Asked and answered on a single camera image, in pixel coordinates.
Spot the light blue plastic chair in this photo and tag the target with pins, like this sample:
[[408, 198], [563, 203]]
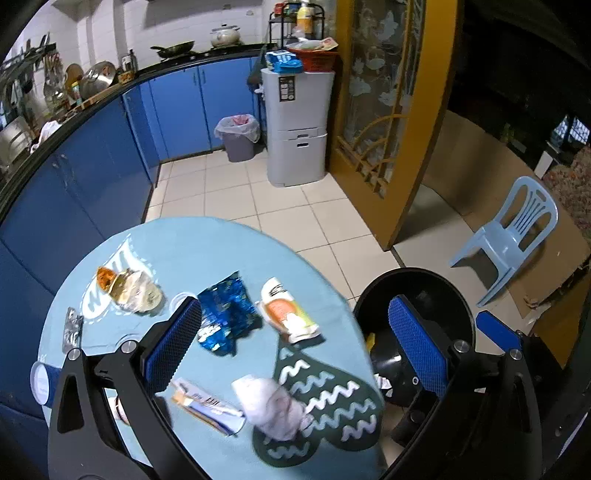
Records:
[[503, 235]]

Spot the black metal rack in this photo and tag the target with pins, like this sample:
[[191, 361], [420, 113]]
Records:
[[273, 27]]

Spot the white bottle cap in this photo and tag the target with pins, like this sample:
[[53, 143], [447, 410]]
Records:
[[178, 302]]

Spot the grey storage cabinet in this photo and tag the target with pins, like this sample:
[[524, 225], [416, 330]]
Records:
[[295, 152]]

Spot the steel bowl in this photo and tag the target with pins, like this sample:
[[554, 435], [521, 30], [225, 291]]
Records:
[[99, 76]]

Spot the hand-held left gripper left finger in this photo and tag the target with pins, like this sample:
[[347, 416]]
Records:
[[175, 341]]

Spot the blue plastic packet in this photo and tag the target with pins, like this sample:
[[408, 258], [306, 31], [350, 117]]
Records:
[[284, 62]]

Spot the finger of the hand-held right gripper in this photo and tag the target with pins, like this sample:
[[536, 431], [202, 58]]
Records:
[[497, 326]]

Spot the red plastic basket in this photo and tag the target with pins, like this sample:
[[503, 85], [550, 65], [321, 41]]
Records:
[[318, 62]]

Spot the white cloth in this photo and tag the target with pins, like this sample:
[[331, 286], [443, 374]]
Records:
[[46, 134]]

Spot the orange snack wrapper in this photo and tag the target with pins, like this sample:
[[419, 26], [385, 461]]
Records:
[[105, 278]]

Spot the yellow wooden door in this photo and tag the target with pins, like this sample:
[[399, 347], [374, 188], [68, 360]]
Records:
[[434, 138]]

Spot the yellow bottle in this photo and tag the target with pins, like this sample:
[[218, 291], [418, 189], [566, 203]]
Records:
[[304, 21]]

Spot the black wok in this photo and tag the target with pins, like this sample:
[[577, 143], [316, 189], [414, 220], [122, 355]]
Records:
[[175, 47]]

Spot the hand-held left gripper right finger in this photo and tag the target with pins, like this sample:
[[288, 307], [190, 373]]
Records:
[[418, 346]]

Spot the white round disc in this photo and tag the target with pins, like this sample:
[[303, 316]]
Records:
[[39, 381]]

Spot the green heart-shaped mat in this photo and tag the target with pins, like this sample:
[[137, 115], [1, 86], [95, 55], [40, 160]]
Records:
[[341, 406]]

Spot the blue foil snack wrapper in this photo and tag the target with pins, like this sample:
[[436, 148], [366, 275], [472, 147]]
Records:
[[226, 314]]

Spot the cream yellow food wrapper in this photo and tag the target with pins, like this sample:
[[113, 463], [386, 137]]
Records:
[[138, 290]]

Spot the wooden cutting board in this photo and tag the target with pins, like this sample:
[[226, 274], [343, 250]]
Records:
[[73, 76]]

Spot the black trash bin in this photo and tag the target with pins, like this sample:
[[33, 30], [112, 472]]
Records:
[[415, 284]]

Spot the black kitchen countertop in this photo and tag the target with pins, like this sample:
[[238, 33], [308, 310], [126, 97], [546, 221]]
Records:
[[161, 67]]

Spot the blue kitchen cabinets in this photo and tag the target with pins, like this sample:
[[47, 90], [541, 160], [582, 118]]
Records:
[[92, 161]]

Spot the white crumpled paper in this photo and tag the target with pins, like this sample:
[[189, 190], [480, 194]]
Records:
[[383, 384]]

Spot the patterned rug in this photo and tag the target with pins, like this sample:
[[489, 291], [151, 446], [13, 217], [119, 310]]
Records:
[[570, 184]]

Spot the brown cardboard sheet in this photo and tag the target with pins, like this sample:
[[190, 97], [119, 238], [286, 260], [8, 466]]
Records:
[[471, 152]]

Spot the silver cooking pot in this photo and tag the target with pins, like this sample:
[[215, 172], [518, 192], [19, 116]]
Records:
[[225, 37]]

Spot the silver foil wrapper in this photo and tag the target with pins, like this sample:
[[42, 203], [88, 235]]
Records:
[[72, 330]]

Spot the white tissue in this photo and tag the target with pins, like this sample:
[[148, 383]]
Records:
[[272, 406]]

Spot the yellow scrap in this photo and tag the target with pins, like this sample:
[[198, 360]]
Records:
[[371, 342]]

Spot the metal wall dish rack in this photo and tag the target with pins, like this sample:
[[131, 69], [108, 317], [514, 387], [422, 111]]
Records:
[[27, 57]]

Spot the white and orange packet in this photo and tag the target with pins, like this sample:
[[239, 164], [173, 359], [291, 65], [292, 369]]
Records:
[[286, 314]]

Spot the grey bin with plastic liner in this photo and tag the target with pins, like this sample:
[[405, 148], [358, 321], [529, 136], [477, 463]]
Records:
[[238, 147]]

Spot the white paper packet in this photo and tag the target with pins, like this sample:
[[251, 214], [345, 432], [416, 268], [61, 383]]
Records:
[[207, 406]]

